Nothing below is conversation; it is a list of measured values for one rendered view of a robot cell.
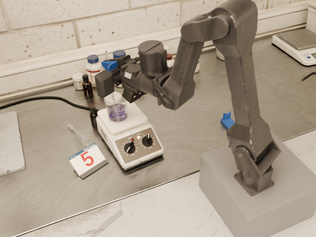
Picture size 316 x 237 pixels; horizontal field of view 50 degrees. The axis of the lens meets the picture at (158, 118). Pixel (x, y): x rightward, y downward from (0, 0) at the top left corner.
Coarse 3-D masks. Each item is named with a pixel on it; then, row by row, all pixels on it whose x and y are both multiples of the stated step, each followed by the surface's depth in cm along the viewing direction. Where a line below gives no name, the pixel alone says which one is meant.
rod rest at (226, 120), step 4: (228, 112) 108; (224, 116) 108; (228, 116) 108; (224, 120) 108; (228, 120) 108; (232, 120) 108; (224, 124) 108; (228, 124) 107; (232, 124) 107; (228, 128) 106
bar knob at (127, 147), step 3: (126, 144) 94; (129, 144) 94; (132, 144) 93; (126, 147) 94; (129, 147) 92; (132, 147) 94; (126, 150) 92; (129, 150) 92; (132, 150) 93; (129, 153) 93
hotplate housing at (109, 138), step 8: (96, 120) 103; (104, 128) 99; (136, 128) 97; (144, 128) 98; (152, 128) 99; (104, 136) 100; (112, 136) 95; (120, 136) 95; (112, 144) 94; (160, 144) 96; (112, 152) 98; (160, 152) 96; (120, 160) 92; (136, 160) 93; (144, 160) 95; (128, 168) 93
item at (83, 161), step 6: (90, 150) 96; (96, 150) 97; (78, 156) 94; (84, 156) 95; (90, 156) 96; (96, 156) 96; (102, 156) 97; (72, 162) 93; (78, 162) 94; (84, 162) 94; (90, 162) 95; (78, 168) 93; (84, 168) 94
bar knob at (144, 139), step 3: (147, 135) 95; (144, 138) 96; (147, 138) 94; (150, 138) 96; (144, 141) 95; (147, 141) 94; (150, 141) 96; (144, 144) 95; (147, 144) 94; (150, 144) 95
